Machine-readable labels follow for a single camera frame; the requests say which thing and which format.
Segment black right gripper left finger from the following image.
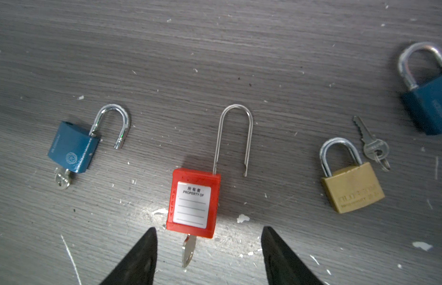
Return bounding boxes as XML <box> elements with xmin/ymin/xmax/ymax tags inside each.
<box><xmin>101</xmin><ymin>227</ymin><xmax>158</xmax><ymax>285</ymax></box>

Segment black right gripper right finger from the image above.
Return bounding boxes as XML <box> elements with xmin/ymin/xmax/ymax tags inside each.
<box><xmin>261</xmin><ymin>226</ymin><xmax>323</xmax><ymax>285</ymax></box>

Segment red safety padlock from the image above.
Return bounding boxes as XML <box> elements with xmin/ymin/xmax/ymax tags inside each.
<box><xmin>166</xmin><ymin>103</ymin><xmax>254</xmax><ymax>268</ymax></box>

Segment brass padlock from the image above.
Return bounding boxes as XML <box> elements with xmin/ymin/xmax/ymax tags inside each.
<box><xmin>319</xmin><ymin>137</ymin><xmax>385</xmax><ymax>214</ymax></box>

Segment blue padlock with key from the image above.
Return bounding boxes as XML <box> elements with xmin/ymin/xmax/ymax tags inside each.
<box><xmin>398</xmin><ymin>42</ymin><xmax>442</xmax><ymax>135</ymax></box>

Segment small dark blue padlock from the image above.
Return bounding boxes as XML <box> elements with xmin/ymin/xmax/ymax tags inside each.
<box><xmin>48</xmin><ymin>103</ymin><xmax>131</xmax><ymax>190</ymax></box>

